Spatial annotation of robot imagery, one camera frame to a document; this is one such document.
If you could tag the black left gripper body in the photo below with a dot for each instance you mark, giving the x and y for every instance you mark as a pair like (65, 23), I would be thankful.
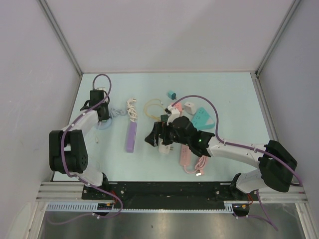
(104, 105)

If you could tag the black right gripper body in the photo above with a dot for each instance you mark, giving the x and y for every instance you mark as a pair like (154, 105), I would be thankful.
(173, 138)

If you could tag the white charger plug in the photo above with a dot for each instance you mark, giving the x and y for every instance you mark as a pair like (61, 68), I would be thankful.
(165, 149)

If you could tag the purple socket block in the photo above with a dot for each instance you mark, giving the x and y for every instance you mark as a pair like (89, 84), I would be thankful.
(131, 136)

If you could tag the teal power strip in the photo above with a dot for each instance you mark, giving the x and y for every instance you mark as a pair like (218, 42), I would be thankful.
(202, 120)

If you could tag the pink cube socket adapter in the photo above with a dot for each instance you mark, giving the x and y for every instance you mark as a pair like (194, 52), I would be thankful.
(179, 107)

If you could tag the pink power strip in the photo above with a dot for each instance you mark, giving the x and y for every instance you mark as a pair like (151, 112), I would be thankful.
(185, 156)

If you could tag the blue round socket base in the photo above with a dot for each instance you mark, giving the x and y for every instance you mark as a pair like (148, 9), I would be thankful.
(102, 125)

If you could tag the dark green charger block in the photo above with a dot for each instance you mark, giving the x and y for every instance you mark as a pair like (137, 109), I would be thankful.
(164, 117)

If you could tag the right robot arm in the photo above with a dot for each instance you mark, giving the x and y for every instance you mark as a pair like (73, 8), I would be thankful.
(274, 165)

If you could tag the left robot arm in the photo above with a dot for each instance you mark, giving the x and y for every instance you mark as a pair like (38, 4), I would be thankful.
(67, 149)

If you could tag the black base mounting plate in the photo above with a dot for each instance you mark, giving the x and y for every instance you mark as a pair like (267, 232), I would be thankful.
(223, 191)

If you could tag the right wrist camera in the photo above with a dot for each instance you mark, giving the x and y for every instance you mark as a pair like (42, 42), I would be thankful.
(173, 113)

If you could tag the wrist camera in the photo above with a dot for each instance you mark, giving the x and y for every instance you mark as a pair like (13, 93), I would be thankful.
(173, 113)
(99, 89)

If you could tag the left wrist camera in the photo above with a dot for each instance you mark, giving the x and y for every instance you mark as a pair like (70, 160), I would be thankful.
(99, 89)

